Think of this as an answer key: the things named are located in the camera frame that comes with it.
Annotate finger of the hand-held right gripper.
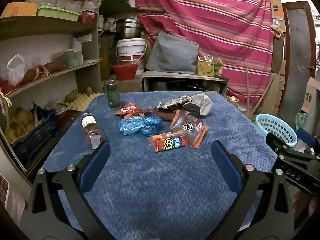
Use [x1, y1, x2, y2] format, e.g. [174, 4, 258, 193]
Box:
[266, 132, 291, 156]
[297, 129, 320, 155]

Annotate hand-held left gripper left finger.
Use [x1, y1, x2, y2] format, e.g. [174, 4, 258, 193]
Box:
[26, 142, 113, 240]

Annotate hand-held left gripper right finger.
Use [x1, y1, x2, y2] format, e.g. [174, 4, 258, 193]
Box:
[211, 140, 300, 240]

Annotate light blue plastic basket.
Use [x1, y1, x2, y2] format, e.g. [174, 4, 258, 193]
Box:
[255, 114, 298, 147]

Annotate clear red-trimmed snack wrapper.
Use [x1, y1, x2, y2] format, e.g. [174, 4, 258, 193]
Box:
[170, 109, 209, 148]

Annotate blue plastic bag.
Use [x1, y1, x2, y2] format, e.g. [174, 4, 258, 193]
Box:
[118, 115, 163, 137]

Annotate orange snack packet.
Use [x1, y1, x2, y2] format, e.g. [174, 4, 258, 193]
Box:
[150, 131, 193, 153]

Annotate red snack packet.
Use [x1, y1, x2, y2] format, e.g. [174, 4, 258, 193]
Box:
[115, 103, 142, 118]

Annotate black round tin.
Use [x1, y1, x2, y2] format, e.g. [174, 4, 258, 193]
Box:
[183, 102, 201, 118]

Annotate grey paper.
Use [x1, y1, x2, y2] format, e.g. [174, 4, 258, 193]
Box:
[192, 93, 213, 117]

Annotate black snack packet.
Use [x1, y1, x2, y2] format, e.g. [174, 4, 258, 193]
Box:
[157, 95, 192, 110]

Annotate green plastic bag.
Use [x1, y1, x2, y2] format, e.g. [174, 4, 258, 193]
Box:
[295, 112, 308, 130]

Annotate clear spice bottle white label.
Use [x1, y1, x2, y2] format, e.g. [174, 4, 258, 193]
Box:
[81, 113, 107, 150]

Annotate labelled cardboard box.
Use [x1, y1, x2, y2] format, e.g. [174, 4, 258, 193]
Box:
[301, 77, 320, 114]

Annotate stack of cardboard sheets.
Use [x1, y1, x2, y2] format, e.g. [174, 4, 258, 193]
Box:
[261, 0, 287, 117]

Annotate blue fleece blanket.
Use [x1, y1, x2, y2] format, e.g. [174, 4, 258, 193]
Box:
[41, 91, 278, 240]

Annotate yellow egg tray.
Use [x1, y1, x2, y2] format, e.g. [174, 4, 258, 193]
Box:
[65, 92, 104, 112]

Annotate blue plastic crate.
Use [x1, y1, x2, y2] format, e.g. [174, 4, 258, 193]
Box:
[11, 109, 60, 167]

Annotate wooden broom stick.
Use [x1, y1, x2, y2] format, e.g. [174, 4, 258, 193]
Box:
[244, 59, 250, 117]

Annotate green glass jar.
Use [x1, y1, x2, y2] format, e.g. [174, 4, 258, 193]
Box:
[105, 79, 120, 109]

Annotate net bag of potatoes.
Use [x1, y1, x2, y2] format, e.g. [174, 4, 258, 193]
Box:
[5, 106, 35, 143]

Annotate green leafy vegetables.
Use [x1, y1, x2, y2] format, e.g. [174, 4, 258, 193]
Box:
[212, 59, 223, 76]

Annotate red plastic basin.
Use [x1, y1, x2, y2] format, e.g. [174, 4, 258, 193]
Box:
[112, 63, 139, 81]

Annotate wooden utensil holder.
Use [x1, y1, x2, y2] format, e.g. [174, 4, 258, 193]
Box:
[196, 54, 215, 77]

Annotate grey low table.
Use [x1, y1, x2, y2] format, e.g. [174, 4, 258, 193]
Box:
[142, 70, 228, 98]

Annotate sweet potato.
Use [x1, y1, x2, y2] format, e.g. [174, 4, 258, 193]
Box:
[21, 69, 38, 84]
[37, 62, 66, 73]

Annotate clear plastic container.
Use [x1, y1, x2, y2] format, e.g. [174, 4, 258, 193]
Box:
[64, 47, 83, 68]

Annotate large amber oil jug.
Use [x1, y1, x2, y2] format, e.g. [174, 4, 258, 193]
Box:
[99, 30, 112, 80]

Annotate grey cushion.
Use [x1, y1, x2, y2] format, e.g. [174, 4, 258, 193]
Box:
[145, 32, 200, 74]

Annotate white plastic bucket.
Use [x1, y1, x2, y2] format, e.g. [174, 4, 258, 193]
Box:
[116, 38, 147, 67]

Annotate white plastic bag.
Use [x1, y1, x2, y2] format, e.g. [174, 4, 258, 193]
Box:
[7, 54, 27, 85]

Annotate red striped cloth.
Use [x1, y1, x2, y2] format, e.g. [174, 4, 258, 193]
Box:
[134, 0, 274, 105]

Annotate steel pot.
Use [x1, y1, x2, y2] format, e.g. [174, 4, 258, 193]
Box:
[114, 18, 143, 40]

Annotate wooden shelf unit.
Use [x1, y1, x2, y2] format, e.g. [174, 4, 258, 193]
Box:
[0, 0, 135, 180]

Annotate red plastic basket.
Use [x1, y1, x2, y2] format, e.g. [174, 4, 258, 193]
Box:
[79, 9, 98, 25]

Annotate green plastic tray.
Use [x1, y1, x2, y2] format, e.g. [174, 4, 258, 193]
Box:
[37, 6, 80, 22]

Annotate yellow cardboard box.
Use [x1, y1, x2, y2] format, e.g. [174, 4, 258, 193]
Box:
[0, 2, 38, 18]

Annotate grey door with wooden frame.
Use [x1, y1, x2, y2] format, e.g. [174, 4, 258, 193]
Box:
[280, 1, 317, 113]

